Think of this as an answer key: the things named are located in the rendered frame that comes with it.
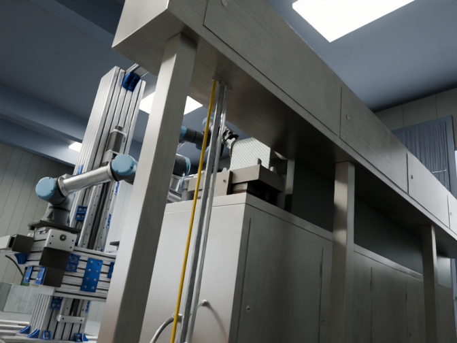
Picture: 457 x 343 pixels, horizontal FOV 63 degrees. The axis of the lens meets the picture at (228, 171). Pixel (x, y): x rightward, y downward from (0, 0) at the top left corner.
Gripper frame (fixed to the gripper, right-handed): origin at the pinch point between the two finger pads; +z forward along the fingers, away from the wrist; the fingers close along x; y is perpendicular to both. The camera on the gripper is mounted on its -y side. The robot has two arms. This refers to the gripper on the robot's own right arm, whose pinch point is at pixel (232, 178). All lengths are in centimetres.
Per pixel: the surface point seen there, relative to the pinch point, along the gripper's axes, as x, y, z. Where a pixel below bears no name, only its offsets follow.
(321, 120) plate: -15, 9, 55
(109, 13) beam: -7, 201, -195
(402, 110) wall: 321, 209, -32
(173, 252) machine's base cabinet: -26.0, -40.1, -0.4
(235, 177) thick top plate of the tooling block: -20.0, -9.6, 21.9
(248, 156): -0.2, 9.4, 9.1
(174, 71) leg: -76, -7, 52
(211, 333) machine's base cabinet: -26, -66, 26
